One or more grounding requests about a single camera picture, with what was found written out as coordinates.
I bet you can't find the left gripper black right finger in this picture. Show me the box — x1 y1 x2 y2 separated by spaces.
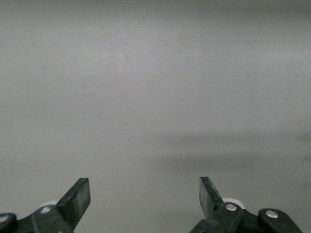
188 176 304 233

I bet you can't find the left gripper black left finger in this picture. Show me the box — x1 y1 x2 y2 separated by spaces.
0 178 91 233

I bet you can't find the dark grey table mat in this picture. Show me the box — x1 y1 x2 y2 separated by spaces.
0 0 311 233

